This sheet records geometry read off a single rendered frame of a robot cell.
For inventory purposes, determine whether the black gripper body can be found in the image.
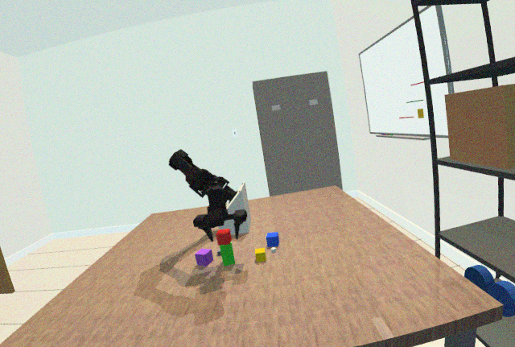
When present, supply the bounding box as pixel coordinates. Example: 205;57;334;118
193;201;247;227

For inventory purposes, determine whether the red block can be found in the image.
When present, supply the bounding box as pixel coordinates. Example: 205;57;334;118
216;229;232;246

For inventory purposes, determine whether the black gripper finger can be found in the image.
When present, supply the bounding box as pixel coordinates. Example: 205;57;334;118
233;222;243;240
198;222;214;242

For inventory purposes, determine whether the purple block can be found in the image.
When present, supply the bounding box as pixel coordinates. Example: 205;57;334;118
195;249;213;266

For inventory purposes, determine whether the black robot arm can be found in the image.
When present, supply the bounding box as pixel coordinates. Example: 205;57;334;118
169;149;237;228

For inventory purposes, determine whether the blue cube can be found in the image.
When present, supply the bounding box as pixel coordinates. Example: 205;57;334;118
266;232;279;247

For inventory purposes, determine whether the green block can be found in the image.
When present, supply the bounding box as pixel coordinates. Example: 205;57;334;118
219;242;233;257
222;254;235;266

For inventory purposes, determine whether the yellow block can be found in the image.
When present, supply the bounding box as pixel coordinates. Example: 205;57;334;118
255;248;266;262

